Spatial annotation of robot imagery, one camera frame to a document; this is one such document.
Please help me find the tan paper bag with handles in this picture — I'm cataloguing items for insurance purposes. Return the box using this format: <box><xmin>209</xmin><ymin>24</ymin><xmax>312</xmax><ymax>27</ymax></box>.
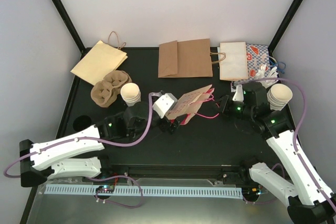
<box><xmin>70</xmin><ymin>31</ymin><xmax>128</xmax><ymax>86</ymax></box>

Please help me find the cake print paper bag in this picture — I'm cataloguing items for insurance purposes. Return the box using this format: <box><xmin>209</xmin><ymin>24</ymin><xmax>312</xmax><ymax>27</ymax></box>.
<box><xmin>166</xmin><ymin>84</ymin><xmax>215</xmax><ymax>125</ymax></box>

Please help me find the white perforated front rail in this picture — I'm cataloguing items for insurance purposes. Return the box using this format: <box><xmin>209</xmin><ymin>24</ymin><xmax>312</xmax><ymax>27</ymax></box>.
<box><xmin>44</xmin><ymin>184</ymin><xmax>243</xmax><ymax>199</ymax></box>

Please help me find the brown pulp cup carrier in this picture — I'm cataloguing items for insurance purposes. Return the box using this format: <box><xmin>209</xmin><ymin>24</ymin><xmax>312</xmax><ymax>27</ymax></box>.
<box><xmin>90</xmin><ymin>70</ymin><xmax>132</xmax><ymax>108</ymax></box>

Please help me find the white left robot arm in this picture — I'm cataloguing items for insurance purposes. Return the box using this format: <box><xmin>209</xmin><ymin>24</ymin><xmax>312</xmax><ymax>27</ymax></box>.
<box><xmin>19</xmin><ymin>98</ymin><xmax>178</xmax><ymax>188</ymax></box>

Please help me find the brown kraft paper bag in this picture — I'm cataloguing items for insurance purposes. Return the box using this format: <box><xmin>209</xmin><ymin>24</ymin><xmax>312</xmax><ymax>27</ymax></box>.
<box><xmin>158</xmin><ymin>38</ymin><xmax>213</xmax><ymax>78</ymax></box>

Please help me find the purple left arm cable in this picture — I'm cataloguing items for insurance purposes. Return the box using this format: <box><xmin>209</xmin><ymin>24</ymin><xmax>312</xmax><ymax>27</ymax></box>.
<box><xmin>4</xmin><ymin>93</ymin><xmax>161</xmax><ymax>207</ymax></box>

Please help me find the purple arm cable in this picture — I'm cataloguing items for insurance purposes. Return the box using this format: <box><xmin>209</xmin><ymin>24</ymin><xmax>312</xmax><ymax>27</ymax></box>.
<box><xmin>234</xmin><ymin>78</ymin><xmax>331</xmax><ymax>204</ymax></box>
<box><xmin>4</xmin><ymin>93</ymin><xmax>161</xmax><ymax>207</ymax></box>

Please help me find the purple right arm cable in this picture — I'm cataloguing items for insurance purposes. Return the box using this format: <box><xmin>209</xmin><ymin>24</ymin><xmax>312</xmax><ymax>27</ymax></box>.
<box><xmin>234</xmin><ymin>78</ymin><xmax>331</xmax><ymax>204</ymax></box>

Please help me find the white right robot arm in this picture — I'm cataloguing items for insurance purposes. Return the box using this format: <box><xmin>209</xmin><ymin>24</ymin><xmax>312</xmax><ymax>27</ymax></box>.
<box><xmin>215</xmin><ymin>81</ymin><xmax>335</xmax><ymax>223</ymax></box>

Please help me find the red blue patterned bag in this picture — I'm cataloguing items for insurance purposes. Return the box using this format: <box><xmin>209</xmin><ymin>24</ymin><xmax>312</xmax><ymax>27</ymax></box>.
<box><xmin>246</xmin><ymin>44</ymin><xmax>286</xmax><ymax>79</ymax></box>

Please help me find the stack of black lids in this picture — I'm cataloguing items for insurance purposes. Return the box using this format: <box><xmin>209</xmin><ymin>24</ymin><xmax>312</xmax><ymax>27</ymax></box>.
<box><xmin>72</xmin><ymin>115</ymin><xmax>92</xmax><ymax>132</ymax></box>

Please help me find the stack of paper cups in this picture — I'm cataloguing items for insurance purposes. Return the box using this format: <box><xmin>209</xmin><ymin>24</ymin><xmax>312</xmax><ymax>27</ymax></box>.
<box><xmin>267</xmin><ymin>83</ymin><xmax>293</xmax><ymax>111</ymax></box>

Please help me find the white paper bag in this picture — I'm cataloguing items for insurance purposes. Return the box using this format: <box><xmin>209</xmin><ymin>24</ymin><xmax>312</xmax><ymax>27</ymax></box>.
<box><xmin>210</xmin><ymin>42</ymin><xmax>249</xmax><ymax>81</ymax></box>

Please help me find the white paper coffee cup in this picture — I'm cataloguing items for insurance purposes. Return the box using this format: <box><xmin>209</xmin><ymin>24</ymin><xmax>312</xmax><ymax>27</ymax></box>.
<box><xmin>120</xmin><ymin>83</ymin><xmax>141</xmax><ymax>106</ymax></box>

